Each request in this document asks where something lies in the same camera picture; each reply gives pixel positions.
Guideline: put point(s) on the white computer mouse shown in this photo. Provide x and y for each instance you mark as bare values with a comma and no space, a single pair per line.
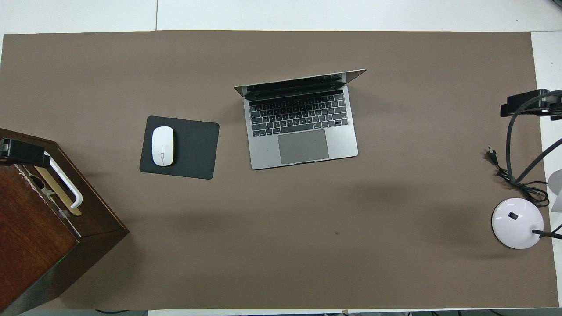
162,145

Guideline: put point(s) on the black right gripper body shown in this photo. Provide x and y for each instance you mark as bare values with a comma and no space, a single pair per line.
556,107

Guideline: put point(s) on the white desk lamp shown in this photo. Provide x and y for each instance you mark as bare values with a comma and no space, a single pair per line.
516,221

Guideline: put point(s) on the black mouse pad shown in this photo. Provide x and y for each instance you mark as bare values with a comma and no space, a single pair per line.
193,149

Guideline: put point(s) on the dark brown wooden box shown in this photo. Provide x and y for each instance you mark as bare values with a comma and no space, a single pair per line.
30,237

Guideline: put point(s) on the silver laptop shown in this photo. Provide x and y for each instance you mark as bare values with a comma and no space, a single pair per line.
298,118

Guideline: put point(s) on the brown table mat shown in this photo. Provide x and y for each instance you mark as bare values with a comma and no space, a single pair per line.
109,74

